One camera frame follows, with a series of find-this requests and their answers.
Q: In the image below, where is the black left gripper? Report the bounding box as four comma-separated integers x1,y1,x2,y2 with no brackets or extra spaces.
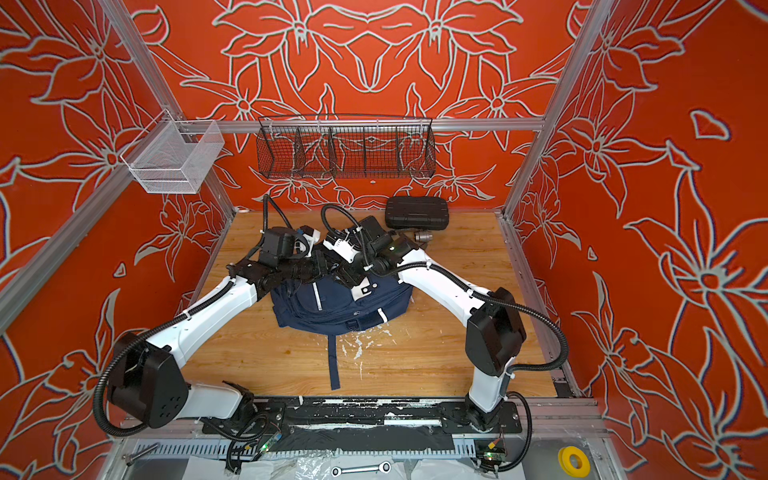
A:
279,250,340,281

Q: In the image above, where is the navy blue student backpack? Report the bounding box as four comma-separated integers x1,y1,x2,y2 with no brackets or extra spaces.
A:
271,275,413,391

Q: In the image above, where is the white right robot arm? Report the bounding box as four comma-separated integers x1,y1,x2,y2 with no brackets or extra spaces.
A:
323,216,570,432

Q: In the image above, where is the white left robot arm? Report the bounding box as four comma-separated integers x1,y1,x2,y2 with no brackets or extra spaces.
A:
92,226,322,437

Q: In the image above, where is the black plastic tool case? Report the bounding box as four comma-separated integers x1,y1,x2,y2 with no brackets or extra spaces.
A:
384,196,450,230

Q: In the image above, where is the silver combination wrench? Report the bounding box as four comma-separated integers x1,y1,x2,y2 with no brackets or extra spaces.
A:
331,461,392,478

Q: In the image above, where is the yellow tape roll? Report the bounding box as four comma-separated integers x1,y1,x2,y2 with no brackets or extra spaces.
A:
558,446,591,479

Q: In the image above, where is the black wire wall basket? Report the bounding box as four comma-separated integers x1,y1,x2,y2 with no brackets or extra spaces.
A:
255,115,437,179

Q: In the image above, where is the white wire wall basket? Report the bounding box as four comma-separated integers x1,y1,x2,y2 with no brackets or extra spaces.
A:
118,109,225,195

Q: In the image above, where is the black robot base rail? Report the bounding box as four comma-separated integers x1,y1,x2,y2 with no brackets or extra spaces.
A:
202,396,523,435

